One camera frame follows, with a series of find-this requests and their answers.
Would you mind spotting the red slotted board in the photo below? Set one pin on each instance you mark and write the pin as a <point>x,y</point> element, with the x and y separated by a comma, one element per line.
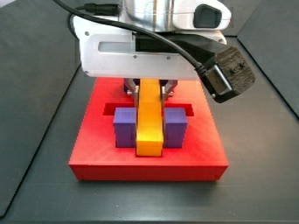
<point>97,160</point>

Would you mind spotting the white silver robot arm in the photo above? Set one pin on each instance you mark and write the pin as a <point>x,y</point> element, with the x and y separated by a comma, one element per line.
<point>148,17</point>

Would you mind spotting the blue U-shaped block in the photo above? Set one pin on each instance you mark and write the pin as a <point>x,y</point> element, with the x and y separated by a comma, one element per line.
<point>132,83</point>

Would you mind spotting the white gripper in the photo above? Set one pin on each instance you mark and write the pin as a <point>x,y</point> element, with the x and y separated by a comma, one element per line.
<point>108,55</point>

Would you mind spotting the purple U-shaped block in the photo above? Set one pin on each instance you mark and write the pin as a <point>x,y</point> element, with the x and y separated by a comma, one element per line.
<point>173,127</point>

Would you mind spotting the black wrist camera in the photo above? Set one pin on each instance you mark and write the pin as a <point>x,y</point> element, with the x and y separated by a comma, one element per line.
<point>227,74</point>

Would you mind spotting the yellow long bar block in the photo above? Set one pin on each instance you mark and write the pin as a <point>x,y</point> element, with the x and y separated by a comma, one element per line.
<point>149,135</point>

